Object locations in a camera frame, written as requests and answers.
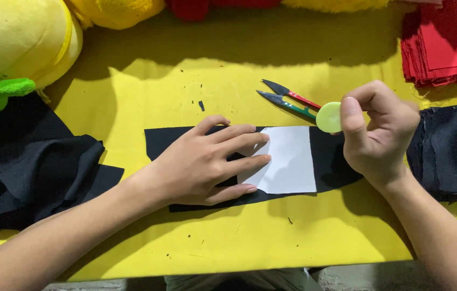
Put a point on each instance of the person's right hand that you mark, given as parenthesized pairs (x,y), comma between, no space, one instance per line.
(378,141)

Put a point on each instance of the person's left hand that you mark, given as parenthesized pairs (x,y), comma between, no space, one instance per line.
(188,169)

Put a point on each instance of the round green tailor's chalk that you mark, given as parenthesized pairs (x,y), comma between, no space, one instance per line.
(327,118)

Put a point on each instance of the black fabric strip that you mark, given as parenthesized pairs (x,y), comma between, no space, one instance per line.
(329,173)

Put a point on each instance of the white paper template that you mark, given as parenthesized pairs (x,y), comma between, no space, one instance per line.
(293,161)

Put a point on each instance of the small black fabric scrap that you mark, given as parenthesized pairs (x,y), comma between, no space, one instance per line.
(201,106)

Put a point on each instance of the stack of black fabric pieces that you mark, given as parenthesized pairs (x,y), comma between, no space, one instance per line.
(455,149)

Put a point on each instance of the yellow table cloth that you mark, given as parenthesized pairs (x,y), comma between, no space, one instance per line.
(252,242)

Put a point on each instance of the stack of red fabric pieces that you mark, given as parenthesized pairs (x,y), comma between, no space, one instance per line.
(438,48)

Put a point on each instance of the red and green thread snips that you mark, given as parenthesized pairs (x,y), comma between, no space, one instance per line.
(277,88)

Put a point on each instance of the person's grey trousers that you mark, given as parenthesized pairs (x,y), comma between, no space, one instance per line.
(248,281)

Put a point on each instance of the crumpled black fabric pile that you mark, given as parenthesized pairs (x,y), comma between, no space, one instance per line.
(30,169)

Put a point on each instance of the red plush toy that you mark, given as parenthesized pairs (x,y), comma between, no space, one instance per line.
(192,8)

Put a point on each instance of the fuzzy yellow plush toy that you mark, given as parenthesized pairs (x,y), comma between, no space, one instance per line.
(119,12)

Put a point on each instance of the large yellow plush toy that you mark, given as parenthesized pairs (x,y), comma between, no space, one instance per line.
(10,40)

